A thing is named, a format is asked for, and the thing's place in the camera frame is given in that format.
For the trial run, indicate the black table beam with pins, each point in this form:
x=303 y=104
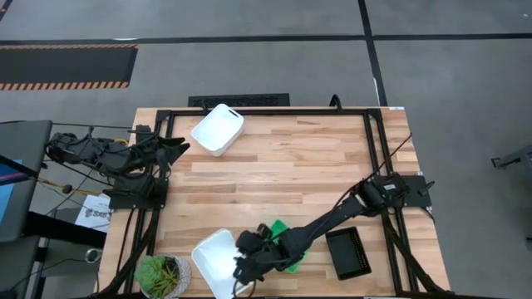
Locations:
x=62 y=228

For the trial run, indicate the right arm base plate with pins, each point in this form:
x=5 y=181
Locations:
x=415 y=197

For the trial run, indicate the white printed paper sheet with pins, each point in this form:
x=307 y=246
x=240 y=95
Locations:
x=93 y=214

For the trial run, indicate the succulent in patterned white pot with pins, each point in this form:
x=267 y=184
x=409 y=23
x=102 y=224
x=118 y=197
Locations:
x=151 y=272

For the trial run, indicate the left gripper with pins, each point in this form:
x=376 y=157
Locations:
x=151 y=151

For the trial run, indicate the blue monitor screen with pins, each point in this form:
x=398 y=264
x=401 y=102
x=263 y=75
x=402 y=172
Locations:
x=6 y=195

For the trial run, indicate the white plastic bin cut front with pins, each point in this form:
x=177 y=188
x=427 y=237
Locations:
x=212 y=261

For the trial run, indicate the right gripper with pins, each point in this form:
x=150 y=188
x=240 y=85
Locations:
x=266 y=253

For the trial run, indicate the grey cart leg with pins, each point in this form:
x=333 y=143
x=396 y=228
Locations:
x=515 y=158

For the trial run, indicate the black perforated floor mat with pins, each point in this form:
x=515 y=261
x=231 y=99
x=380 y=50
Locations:
x=239 y=100

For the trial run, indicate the black hazard striped floor mat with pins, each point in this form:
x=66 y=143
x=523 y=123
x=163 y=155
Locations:
x=62 y=66

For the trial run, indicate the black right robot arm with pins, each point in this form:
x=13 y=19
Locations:
x=332 y=216

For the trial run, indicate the black aluminium table frame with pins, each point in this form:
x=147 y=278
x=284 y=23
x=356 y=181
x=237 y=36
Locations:
x=270 y=112

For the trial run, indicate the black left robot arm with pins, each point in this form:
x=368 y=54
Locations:
x=95 y=153

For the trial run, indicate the grey desk top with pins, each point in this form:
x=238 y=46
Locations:
x=25 y=141

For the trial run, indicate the black slotted plastic basket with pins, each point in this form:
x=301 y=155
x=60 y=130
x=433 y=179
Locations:
x=345 y=253

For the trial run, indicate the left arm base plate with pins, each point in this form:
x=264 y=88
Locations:
x=137 y=201

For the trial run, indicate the green slotted plastic basket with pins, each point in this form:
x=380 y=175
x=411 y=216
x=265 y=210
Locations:
x=279 y=228

